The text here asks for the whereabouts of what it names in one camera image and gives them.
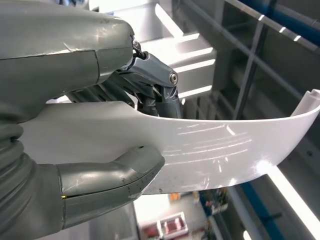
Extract ceiling light strip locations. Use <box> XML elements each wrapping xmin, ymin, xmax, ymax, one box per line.
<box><xmin>266</xmin><ymin>164</ymin><xmax>320</xmax><ymax>239</ymax></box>

